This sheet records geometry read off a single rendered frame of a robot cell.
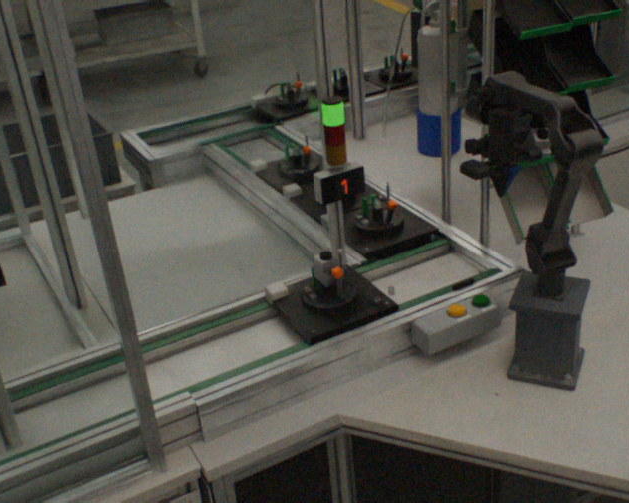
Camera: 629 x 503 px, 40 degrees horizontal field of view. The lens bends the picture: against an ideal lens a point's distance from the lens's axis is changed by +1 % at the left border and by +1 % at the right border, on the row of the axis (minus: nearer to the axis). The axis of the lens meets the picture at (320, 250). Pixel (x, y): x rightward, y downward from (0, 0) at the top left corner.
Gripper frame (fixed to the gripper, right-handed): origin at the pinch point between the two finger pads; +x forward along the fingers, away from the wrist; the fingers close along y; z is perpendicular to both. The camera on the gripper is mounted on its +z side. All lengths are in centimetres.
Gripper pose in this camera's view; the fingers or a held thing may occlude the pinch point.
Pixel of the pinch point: (500, 182)
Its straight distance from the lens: 194.4
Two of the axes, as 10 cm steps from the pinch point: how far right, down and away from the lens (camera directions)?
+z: -4.8, -3.8, 7.9
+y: -8.7, 3.0, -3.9
